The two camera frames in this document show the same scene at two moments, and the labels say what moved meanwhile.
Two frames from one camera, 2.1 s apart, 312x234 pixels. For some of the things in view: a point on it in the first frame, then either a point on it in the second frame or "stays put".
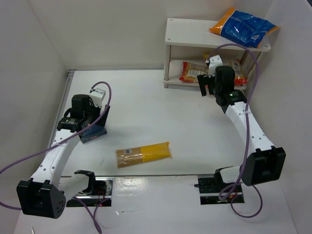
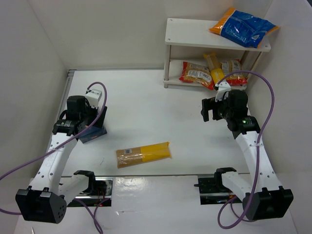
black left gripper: (103, 117) stays put
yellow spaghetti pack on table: (137, 155) stays put
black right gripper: (209, 83) to (213, 109)
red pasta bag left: (190, 71) stays put
